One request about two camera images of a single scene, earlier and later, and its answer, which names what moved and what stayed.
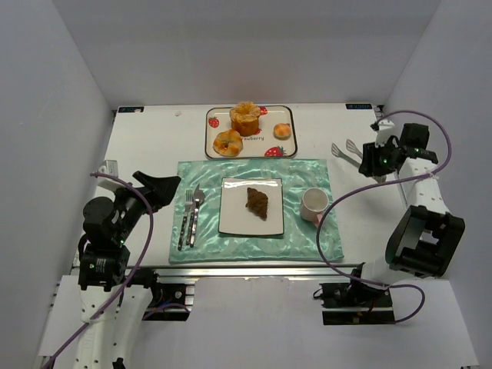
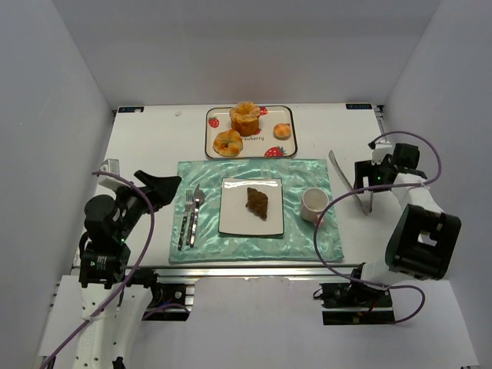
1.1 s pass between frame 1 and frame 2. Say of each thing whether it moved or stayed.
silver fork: stayed
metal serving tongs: moved
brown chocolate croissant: stayed
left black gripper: stayed
